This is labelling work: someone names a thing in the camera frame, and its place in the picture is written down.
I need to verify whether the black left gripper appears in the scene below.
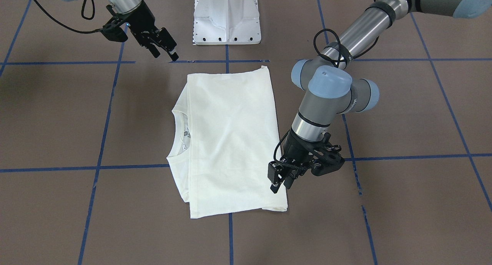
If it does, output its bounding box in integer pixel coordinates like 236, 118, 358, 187
268, 129, 327, 194

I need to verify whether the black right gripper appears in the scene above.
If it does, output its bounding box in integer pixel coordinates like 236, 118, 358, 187
107, 0, 179, 62

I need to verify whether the cream long-sleeve cat shirt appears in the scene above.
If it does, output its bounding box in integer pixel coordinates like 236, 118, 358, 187
167, 66, 288, 219

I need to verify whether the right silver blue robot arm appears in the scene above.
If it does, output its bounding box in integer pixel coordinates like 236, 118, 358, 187
63, 0, 179, 61

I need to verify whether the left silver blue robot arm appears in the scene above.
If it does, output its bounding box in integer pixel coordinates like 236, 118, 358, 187
268, 0, 491, 193

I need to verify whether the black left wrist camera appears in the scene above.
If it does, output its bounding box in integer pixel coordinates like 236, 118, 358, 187
310, 132, 345, 176

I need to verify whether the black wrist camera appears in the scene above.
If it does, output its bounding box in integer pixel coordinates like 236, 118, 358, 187
100, 16, 128, 43
310, 132, 345, 176

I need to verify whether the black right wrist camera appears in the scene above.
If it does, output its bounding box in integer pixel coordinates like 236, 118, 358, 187
100, 16, 128, 43

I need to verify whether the white camera mast base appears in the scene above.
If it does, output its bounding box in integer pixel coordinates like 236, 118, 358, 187
192, 0, 262, 46

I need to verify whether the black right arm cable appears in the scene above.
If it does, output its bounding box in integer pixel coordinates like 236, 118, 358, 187
25, 0, 112, 34

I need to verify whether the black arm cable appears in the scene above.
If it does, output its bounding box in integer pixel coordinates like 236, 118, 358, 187
312, 0, 379, 66
25, 0, 112, 34

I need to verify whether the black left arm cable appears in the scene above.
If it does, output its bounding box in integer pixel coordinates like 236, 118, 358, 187
312, 0, 379, 66

